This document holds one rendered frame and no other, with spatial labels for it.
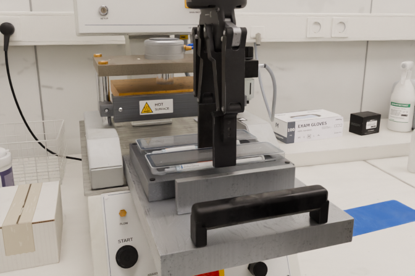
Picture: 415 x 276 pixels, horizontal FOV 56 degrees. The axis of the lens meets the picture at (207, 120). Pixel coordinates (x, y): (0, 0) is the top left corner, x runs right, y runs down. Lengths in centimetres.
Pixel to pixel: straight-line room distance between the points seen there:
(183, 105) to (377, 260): 46
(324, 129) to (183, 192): 97
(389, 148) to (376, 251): 59
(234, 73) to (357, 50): 122
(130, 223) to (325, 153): 77
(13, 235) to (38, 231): 4
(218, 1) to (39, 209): 53
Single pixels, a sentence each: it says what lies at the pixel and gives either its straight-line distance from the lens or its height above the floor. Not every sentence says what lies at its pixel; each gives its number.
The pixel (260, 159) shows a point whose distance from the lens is 52.
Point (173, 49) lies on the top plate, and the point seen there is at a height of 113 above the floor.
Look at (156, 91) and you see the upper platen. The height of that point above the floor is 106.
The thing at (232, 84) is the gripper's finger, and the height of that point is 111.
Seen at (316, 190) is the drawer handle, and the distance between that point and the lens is 43.
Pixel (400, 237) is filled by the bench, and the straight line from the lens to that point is 92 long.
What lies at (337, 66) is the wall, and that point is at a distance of 159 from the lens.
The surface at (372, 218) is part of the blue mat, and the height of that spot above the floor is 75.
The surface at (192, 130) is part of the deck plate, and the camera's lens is 92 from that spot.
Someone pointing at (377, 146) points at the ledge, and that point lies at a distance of 135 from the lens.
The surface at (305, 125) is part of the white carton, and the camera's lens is 131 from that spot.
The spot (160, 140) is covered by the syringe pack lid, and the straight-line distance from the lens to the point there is 60.
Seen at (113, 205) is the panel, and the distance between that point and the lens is 63.
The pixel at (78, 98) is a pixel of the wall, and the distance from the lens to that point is 135.
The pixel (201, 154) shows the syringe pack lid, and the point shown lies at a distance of 52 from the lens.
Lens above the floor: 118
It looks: 14 degrees down
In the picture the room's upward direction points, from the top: straight up
